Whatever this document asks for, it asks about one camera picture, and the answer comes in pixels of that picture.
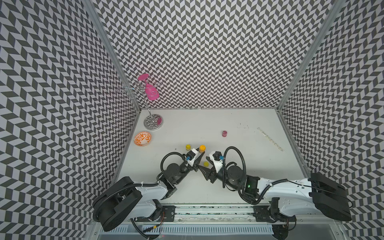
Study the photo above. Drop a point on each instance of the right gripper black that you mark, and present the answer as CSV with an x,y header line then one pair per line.
x,y
207,173

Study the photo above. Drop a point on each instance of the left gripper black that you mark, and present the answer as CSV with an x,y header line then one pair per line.
x,y
195,168

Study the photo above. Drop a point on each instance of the orange paint jar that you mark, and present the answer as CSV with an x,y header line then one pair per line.
x,y
202,148

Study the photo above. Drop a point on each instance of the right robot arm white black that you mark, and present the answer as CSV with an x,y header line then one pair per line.
x,y
316,194

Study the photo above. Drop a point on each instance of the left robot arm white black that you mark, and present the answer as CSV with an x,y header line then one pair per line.
x,y
127,199

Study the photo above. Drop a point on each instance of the chrome glass holder stand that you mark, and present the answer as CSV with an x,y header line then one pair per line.
x,y
153,121

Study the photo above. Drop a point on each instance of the orange patterned ceramic bowl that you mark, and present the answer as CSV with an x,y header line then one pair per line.
x,y
142,139

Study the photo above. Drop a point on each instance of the clear plastic ruler strip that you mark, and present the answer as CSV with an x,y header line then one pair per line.
x,y
270,139

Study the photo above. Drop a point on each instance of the pink plastic wine glass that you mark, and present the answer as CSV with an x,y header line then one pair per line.
x,y
150,91

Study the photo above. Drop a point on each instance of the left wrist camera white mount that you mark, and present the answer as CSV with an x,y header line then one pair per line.
x,y
191,157

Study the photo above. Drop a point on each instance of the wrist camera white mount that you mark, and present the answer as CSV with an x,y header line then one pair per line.
x,y
217,160
191,157

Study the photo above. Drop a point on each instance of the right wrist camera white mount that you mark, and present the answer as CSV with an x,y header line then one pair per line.
x,y
217,160

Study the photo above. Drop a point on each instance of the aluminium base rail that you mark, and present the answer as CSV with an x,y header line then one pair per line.
x,y
225,213

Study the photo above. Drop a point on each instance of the aluminium corner post left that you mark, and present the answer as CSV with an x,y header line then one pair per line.
x,y
96,21

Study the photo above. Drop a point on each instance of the aluminium corner post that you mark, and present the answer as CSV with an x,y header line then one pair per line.
x,y
96,21
325,27

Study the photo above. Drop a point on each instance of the aluminium corner post right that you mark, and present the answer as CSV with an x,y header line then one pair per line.
x,y
325,27

